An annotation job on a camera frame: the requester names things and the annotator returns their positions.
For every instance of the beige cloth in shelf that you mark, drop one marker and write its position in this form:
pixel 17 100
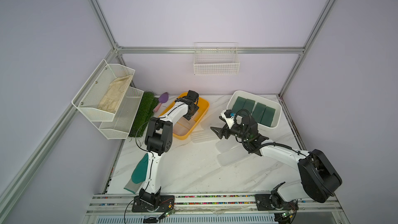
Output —
pixel 114 94

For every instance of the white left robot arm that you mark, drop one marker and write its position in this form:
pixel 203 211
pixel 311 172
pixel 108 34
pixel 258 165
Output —
pixel 158 140

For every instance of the white plastic storage box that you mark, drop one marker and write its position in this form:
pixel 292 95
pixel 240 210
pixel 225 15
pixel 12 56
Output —
pixel 259 99

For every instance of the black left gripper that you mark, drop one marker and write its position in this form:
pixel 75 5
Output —
pixel 195 108

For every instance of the green artificial grass roll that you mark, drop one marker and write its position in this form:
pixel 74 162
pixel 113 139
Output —
pixel 145 112

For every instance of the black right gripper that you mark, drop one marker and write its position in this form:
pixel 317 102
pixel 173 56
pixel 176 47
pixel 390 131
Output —
pixel 221 131

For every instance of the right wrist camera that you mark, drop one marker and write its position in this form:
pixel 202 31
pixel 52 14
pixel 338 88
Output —
pixel 229 117

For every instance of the yellow plastic storage box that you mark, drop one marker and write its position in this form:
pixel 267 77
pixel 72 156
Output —
pixel 175 111

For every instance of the purple pink toy shovel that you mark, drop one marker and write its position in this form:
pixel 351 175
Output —
pixel 162 99

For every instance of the clear pencil case front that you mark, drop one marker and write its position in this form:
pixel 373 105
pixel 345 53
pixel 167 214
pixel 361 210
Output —
pixel 183 126

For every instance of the green rubber glove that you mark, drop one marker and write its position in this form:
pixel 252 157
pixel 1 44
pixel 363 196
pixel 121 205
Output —
pixel 138 176

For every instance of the clear ribbed pencil case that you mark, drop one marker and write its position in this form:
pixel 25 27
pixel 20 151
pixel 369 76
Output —
pixel 225 145
pixel 231 157
pixel 203 136

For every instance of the white mesh wall shelf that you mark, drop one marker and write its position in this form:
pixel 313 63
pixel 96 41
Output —
pixel 113 126

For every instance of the green pencil case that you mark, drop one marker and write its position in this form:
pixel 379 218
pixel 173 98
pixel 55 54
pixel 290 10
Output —
pixel 268 116
pixel 249 105
pixel 258 112
pixel 239 104

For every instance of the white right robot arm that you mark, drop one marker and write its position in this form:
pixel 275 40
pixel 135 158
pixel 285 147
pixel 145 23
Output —
pixel 318 178

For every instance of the white wire wall basket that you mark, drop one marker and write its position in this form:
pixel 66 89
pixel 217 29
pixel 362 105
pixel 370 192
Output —
pixel 216 59

